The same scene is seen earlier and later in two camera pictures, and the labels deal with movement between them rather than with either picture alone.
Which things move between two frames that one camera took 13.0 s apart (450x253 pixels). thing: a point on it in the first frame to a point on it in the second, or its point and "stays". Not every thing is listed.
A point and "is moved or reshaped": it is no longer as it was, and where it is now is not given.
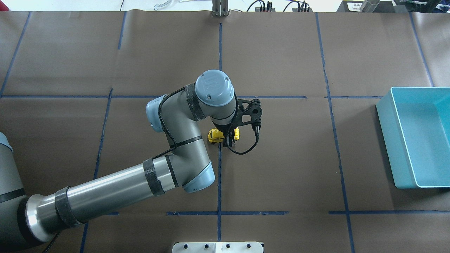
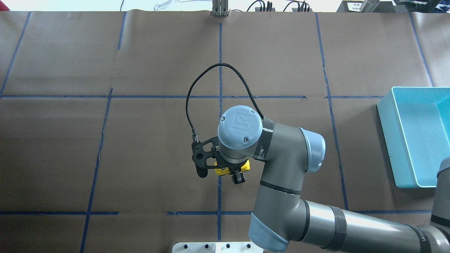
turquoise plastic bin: (415, 123) stays
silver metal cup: (369, 6) stays
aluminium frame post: (220, 8) stays
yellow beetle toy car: (215, 135) is moved or reshaped
